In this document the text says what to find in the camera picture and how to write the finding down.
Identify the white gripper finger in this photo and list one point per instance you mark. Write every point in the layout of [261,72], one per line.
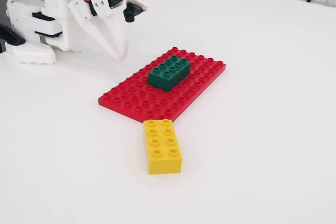
[95,31]
[115,32]

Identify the yellow lego brick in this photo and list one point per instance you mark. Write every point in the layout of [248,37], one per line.
[162,153]

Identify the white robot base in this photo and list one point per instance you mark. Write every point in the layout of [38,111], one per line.
[29,53]

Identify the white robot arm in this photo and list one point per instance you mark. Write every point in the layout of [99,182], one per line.
[56,6]

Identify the green lego brick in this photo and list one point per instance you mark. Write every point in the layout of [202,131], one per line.
[168,77]

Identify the red lego baseplate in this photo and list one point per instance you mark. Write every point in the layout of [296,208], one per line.
[204,69]

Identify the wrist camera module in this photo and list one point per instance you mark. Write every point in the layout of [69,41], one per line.
[134,7]

